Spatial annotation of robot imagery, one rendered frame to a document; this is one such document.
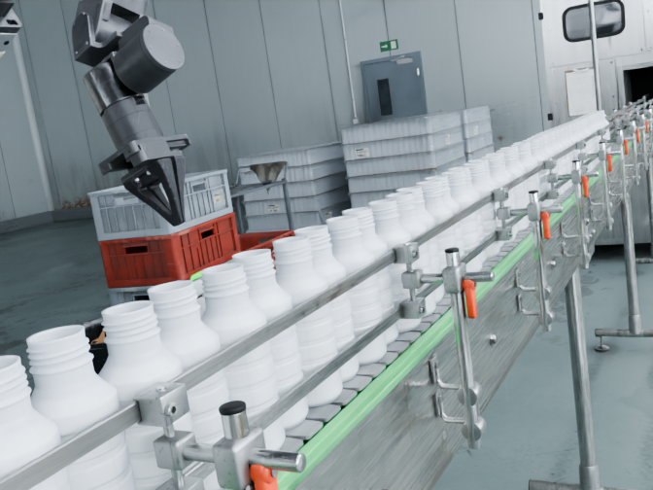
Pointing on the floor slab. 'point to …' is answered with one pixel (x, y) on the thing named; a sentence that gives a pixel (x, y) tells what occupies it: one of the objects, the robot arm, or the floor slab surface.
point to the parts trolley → (259, 190)
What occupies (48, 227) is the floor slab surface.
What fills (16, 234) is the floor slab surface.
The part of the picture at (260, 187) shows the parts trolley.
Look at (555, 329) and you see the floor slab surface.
